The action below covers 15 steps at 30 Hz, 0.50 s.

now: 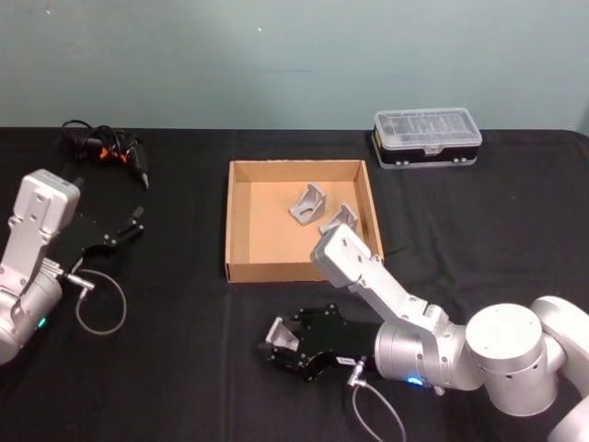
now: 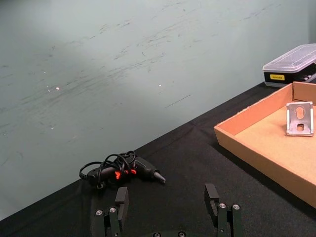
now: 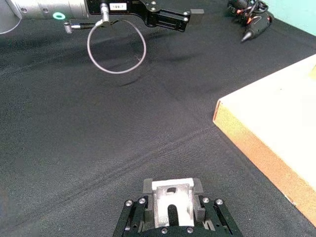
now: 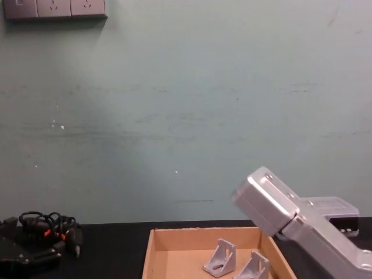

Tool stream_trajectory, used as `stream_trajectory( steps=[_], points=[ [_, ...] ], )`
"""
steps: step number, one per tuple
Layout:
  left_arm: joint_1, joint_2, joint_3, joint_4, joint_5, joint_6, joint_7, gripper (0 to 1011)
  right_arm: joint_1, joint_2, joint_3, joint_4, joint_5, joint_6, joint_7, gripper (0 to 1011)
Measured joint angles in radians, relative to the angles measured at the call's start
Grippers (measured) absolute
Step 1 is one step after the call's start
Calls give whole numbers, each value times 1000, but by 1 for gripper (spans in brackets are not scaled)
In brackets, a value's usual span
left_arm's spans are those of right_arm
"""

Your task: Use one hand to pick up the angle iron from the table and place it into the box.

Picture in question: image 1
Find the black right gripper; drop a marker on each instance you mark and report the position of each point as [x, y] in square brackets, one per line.
[343, 340]

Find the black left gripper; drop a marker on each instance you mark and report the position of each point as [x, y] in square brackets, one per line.
[80, 241]

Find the silver metal corner bracket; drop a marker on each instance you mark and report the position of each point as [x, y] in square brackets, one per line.
[307, 205]
[284, 338]
[344, 217]

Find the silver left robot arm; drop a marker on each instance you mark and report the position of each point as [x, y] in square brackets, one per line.
[32, 258]

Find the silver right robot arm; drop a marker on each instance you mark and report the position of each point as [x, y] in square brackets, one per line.
[501, 350]

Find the shallow brown cardboard tray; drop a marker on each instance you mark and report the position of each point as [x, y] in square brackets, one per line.
[267, 239]

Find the black table cloth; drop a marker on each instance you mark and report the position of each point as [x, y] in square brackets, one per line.
[184, 368]

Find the clear plastic case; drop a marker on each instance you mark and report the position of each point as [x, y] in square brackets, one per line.
[425, 138]

